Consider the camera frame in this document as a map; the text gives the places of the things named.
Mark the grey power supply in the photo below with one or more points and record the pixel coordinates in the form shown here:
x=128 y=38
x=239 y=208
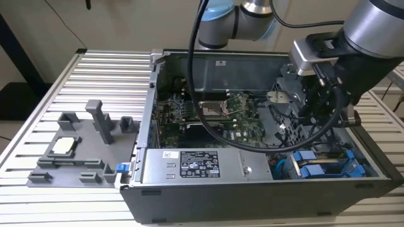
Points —
x=157 y=165

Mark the silver metal bracket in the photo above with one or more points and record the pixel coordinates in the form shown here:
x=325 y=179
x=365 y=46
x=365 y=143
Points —
x=277 y=97

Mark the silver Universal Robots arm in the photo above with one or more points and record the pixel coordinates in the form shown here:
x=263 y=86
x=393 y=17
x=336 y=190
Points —
x=217 y=28

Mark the green motherboard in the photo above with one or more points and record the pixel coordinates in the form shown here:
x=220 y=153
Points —
x=247 y=124

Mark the blue case latch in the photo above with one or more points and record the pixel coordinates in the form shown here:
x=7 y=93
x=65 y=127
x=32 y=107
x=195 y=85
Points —
x=121 y=168

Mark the silver CPU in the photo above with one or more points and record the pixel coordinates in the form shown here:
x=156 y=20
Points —
x=64 y=144

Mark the black open PC case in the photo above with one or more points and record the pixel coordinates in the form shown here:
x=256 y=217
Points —
x=220 y=201

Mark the CPU socket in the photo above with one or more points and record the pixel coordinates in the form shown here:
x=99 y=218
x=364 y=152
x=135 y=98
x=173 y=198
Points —
x=212 y=109

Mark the grey metal disk bay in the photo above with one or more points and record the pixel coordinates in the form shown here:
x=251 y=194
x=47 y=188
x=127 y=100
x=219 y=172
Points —
x=288 y=118

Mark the grey parts rack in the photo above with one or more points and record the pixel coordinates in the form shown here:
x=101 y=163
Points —
x=95 y=151

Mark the black slanted post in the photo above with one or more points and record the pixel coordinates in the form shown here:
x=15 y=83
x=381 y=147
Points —
x=19 y=49

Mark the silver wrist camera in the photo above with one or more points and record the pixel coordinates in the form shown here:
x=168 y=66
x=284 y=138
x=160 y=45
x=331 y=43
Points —
x=303 y=59

